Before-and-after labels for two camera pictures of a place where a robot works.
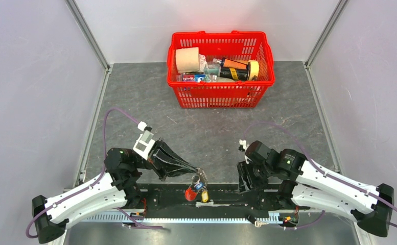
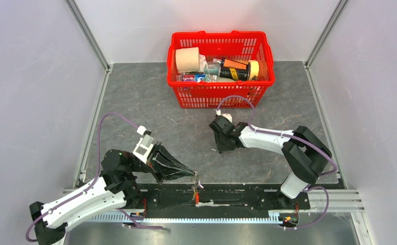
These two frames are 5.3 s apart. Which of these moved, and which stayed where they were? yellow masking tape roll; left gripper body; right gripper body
Moved: right gripper body
Stayed: yellow masking tape roll; left gripper body
